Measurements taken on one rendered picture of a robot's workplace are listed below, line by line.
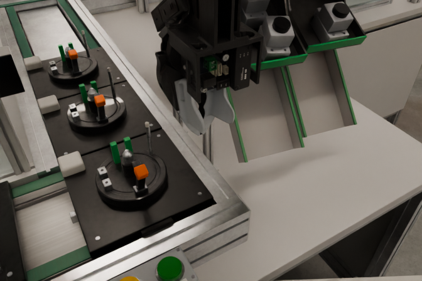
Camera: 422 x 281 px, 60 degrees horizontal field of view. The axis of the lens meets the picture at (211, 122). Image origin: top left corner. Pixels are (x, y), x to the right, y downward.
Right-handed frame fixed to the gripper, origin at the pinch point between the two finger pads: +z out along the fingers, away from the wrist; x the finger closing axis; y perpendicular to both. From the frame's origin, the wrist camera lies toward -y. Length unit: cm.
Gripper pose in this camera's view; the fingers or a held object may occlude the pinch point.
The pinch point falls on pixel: (197, 122)
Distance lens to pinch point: 45.6
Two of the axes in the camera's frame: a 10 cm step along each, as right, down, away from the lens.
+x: 8.7, -3.1, 3.9
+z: 0.0, 7.8, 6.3
